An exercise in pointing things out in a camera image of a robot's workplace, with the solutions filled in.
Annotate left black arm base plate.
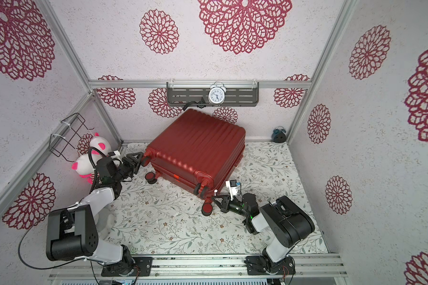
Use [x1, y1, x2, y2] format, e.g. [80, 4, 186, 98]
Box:
[101, 257, 153, 277]

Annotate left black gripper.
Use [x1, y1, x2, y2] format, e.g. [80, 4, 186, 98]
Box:
[114, 152, 143, 182]

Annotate grey metal wall shelf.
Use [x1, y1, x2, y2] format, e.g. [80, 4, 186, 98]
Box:
[166, 81, 259, 110]

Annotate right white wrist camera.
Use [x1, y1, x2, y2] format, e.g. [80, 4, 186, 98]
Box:
[225, 179, 242, 200]

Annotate black strap on shelf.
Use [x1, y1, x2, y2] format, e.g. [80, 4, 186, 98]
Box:
[182, 95, 208, 112]

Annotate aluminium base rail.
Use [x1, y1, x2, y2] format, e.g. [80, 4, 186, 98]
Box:
[46, 254, 351, 285]

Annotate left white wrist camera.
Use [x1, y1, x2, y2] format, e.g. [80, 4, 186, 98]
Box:
[108, 150, 122, 162]

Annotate upper white pink plush toy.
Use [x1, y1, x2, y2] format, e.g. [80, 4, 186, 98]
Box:
[89, 133, 112, 155]

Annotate floral patterned table mat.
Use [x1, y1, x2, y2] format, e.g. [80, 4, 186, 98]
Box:
[100, 142, 313, 254]

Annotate red hard-shell suitcase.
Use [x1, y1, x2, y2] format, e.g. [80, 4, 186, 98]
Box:
[143, 109, 246, 216]

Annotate white alarm clock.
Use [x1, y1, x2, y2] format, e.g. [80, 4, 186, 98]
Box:
[208, 83, 227, 105]

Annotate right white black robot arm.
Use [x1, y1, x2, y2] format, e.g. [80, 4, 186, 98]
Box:
[214, 194, 315, 276]

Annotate white pink plush toy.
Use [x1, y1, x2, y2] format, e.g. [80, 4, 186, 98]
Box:
[89, 133, 112, 155]
[71, 154, 95, 184]

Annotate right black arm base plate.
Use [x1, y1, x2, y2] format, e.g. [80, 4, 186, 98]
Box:
[244, 255, 296, 276]

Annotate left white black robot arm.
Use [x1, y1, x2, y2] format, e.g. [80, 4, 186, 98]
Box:
[46, 147, 144, 276]

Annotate small teal black device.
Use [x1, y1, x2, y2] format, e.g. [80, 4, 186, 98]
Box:
[271, 126, 287, 143]

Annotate lower white pink plush toy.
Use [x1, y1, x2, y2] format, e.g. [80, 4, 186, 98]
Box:
[71, 154, 95, 184]

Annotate black wire wall basket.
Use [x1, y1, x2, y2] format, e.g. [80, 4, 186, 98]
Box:
[48, 112, 96, 163]

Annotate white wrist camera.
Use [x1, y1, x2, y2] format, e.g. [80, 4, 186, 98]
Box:
[108, 150, 122, 162]
[225, 179, 242, 200]

